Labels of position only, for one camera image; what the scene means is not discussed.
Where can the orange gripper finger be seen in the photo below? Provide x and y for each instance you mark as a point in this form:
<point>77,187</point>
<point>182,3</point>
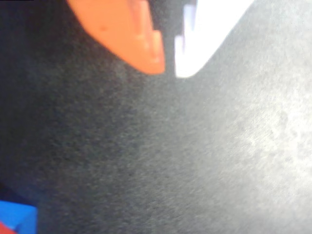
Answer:
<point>126,36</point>

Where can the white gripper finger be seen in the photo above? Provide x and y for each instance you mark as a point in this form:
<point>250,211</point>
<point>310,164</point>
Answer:
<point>202,36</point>

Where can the blue cube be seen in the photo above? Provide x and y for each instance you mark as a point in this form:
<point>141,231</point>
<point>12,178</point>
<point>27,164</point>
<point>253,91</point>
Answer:
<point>14,212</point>

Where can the red cube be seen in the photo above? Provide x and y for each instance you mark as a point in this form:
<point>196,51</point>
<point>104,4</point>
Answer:
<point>3,229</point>

